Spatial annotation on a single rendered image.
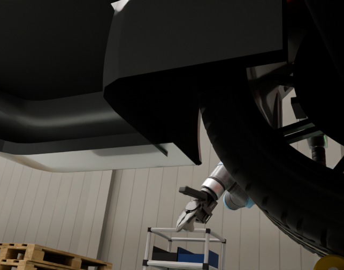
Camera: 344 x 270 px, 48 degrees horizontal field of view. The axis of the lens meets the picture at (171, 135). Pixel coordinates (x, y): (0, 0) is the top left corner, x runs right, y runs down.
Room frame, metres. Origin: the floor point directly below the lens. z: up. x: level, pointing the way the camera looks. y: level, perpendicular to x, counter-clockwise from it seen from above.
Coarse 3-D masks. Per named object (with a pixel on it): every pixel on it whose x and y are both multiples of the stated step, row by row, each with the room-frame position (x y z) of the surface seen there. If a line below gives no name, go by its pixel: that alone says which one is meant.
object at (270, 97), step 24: (288, 0) 0.56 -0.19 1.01; (288, 24) 0.61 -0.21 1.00; (312, 24) 0.65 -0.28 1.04; (288, 48) 0.67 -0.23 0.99; (240, 72) 0.54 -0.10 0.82; (264, 72) 0.64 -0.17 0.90; (264, 96) 0.67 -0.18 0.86; (264, 120) 0.52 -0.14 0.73; (288, 144) 0.51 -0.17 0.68; (312, 168) 0.49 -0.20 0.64; (336, 168) 0.65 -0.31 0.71
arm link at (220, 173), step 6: (216, 168) 1.52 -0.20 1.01; (222, 168) 1.51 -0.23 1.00; (210, 174) 1.53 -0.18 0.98; (216, 174) 1.51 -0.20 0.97; (222, 174) 1.50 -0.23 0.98; (228, 174) 1.51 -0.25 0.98; (216, 180) 1.50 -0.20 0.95; (222, 180) 1.50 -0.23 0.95; (228, 180) 1.51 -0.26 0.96; (234, 180) 1.51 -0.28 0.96; (228, 186) 1.53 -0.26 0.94
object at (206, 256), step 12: (156, 228) 2.94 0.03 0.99; (168, 228) 2.90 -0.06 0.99; (168, 240) 3.30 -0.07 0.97; (180, 240) 3.25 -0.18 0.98; (192, 240) 3.20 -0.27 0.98; (204, 240) 3.15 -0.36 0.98; (216, 240) 3.11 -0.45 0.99; (156, 252) 3.05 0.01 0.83; (168, 252) 3.23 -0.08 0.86; (180, 252) 2.92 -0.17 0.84; (204, 252) 2.76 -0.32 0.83; (144, 264) 2.96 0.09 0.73; (156, 264) 2.92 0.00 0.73; (168, 264) 2.88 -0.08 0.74; (180, 264) 2.83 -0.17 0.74; (192, 264) 2.80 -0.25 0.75; (204, 264) 2.75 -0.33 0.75; (216, 264) 3.03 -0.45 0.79
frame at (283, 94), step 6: (288, 72) 0.75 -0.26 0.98; (282, 90) 0.78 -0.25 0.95; (288, 90) 0.80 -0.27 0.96; (276, 96) 0.76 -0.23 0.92; (282, 96) 0.80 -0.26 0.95; (276, 102) 0.76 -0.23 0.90; (276, 108) 0.76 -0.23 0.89; (276, 114) 0.76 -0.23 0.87; (276, 120) 0.76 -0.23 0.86; (276, 126) 0.76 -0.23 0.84
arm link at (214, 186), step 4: (208, 180) 1.51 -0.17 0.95; (212, 180) 1.50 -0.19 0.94; (204, 184) 1.51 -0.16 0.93; (208, 184) 1.50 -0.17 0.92; (212, 184) 1.49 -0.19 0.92; (216, 184) 1.50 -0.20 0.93; (208, 188) 1.50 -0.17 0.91; (212, 188) 1.49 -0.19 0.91; (216, 188) 1.50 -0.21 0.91; (220, 188) 1.50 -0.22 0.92; (212, 192) 1.51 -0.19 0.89; (216, 192) 1.50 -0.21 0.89; (220, 192) 1.51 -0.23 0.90; (216, 196) 1.52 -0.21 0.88; (220, 196) 1.53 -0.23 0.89
